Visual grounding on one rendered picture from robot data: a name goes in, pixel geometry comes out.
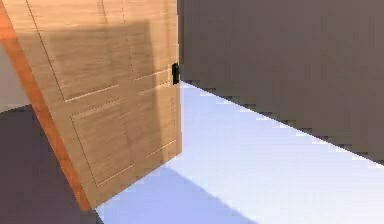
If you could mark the light wooden room door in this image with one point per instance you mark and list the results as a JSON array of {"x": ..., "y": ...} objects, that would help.
[{"x": 100, "y": 100}]

